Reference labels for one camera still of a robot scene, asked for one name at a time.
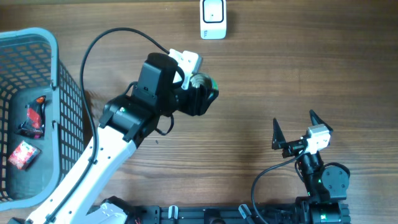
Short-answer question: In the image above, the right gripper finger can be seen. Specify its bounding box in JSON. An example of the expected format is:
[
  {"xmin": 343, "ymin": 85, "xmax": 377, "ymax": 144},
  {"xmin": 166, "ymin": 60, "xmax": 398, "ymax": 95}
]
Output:
[
  {"xmin": 272, "ymin": 118, "xmax": 286, "ymax": 150},
  {"xmin": 309, "ymin": 110, "xmax": 333, "ymax": 133}
]

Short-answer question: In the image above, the round tin can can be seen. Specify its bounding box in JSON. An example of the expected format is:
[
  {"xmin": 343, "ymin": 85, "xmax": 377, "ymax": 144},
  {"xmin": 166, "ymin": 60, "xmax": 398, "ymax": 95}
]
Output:
[{"xmin": 190, "ymin": 73, "xmax": 218, "ymax": 90}]

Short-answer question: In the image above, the black red snack packet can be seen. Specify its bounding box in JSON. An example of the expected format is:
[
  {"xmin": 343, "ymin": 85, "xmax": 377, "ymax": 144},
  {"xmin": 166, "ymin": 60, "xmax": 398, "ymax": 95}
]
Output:
[{"xmin": 14, "ymin": 95, "xmax": 46, "ymax": 139}]

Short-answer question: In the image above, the red white small carton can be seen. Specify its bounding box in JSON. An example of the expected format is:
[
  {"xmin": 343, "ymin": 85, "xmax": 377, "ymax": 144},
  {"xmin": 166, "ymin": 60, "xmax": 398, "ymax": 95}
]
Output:
[{"xmin": 7, "ymin": 141, "xmax": 41, "ymax": 170}]

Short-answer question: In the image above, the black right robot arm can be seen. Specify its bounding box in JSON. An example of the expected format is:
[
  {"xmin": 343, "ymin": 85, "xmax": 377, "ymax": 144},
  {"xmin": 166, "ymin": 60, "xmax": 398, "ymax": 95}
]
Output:
[{"xmin": 272, "ymin": 110, "xmax": 351, "ymax": 223}]

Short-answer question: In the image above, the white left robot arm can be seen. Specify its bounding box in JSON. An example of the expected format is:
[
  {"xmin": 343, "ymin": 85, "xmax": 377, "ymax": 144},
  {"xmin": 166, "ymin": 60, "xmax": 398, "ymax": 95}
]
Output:
[{"xmin": 9, "ymin": 49, "xmax": 218, "ymax": 223}]

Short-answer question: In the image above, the white barcode scanner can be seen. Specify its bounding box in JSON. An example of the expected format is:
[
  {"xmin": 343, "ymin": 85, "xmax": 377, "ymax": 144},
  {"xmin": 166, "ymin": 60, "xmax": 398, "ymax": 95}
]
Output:
[{"xmin": 200, "ymin": 0, "xmax": 227, "ymax": 40}]

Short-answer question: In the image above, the grey plastic basket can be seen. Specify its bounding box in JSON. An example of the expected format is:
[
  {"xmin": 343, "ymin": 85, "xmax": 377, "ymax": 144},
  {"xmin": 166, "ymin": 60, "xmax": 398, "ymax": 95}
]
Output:
[{"xmin": 1, "ymin": 27, "xmax": 83, "ymax": 210}]

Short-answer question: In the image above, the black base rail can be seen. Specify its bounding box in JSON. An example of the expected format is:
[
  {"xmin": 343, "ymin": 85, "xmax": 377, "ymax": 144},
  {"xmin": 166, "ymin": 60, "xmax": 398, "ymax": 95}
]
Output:
[{"xmin": 90, "ymin": 195, "xmax": 351, "ymax": 224}]

